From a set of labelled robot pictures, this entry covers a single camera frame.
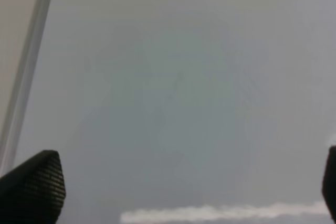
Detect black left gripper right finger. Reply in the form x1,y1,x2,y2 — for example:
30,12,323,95
322,146,336,222

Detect white whiteboard with aluminium frame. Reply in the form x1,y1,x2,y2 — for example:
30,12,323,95
4,0,335,223

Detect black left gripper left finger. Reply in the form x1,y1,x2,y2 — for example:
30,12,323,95
1,150,66,223

